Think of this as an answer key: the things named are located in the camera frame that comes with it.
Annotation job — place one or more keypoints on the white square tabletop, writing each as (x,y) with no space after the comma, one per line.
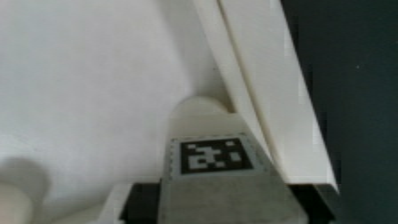
(106,60)

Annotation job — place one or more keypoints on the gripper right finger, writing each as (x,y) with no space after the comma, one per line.
(321,201)

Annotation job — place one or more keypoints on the white table leg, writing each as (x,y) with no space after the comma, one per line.
(223,187)

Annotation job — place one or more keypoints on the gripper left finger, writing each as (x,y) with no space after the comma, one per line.
(133,204)

